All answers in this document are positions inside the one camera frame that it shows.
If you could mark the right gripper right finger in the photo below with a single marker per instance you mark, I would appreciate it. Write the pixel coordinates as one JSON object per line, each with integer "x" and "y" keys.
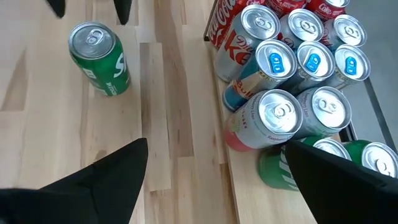
{"x": 351, "y": 199}

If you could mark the silver Diet Coke can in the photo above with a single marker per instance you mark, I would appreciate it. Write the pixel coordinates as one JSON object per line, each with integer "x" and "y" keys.
{"x": 280, "y": 112}
{"x": 328, "y": 105}
{"x": 349, "y": 31}
{"x": 261, "y": 21}
{"x": 304, "y": 25}

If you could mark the wooden shelf black metal frame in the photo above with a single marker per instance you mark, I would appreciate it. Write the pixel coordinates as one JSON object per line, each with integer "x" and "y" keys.
{"x": 258, "y": 205}

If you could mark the red Coca-Cola can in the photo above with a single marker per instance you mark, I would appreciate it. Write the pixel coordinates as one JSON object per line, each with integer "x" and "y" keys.
{"x": 222, "y": 25}
{"x": 286, "y": 4}
{"x": 323, "y": 11}

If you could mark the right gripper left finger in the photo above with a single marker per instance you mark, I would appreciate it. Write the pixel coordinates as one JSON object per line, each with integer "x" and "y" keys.
{"x": 84, "y": 199}

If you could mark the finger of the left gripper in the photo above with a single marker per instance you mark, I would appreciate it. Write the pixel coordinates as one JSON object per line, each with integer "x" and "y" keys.
{"x": 57, "y": 6}
{"x": 123, "y": 9}

